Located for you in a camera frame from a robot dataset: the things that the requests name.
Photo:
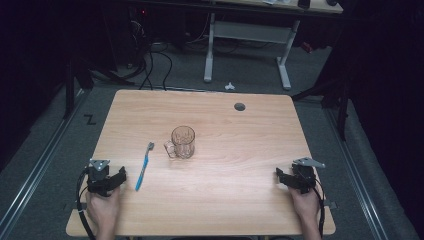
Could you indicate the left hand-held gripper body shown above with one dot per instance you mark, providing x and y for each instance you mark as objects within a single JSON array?
[{"x": 99, "y": 173}]

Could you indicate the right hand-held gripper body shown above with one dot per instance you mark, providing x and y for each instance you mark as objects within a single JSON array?
[{"x": 305, "y": 175}]

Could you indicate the blue toothbrush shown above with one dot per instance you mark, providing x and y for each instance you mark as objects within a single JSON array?
[{"x": 144, "y": 166}]

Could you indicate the clear glass mug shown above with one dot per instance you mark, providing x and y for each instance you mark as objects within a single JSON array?
[{"x": 182, "y": 143}]

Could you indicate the person's left hand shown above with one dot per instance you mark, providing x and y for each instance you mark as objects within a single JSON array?
[{"x": 102, "y": 208}]

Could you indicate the person's right hand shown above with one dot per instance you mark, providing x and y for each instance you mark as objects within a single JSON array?
[{"x": 305, "y": 205}]

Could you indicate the grey tape strip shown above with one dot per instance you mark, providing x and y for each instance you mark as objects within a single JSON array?
[
  {"x": 71, "y": 206},
  {"x": 330, "y": 204}
]

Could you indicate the black metal stand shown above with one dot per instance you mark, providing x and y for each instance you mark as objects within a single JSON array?
[
  {"x": 343, "y": 110},
  {"x": 69, "y": 90}
]

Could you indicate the grey table grommet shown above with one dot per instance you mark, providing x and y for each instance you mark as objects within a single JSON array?
[{"x": 239, "y": 107}]

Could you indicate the small white floor object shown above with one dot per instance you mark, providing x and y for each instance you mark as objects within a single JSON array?
[{"x": 229, "y": 86}]

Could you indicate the dark computer tower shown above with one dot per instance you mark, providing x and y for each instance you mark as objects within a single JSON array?
[{"x": 138, "y": 30}]

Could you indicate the white-legged wooden desk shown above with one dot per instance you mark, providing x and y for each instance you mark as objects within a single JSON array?
[{"x": 250, "y": 31}]

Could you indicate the metal floor rail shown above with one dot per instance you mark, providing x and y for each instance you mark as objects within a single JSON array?
[
  {"x": 358, "y": 180},
  {"x": 36, "y": 166}
]

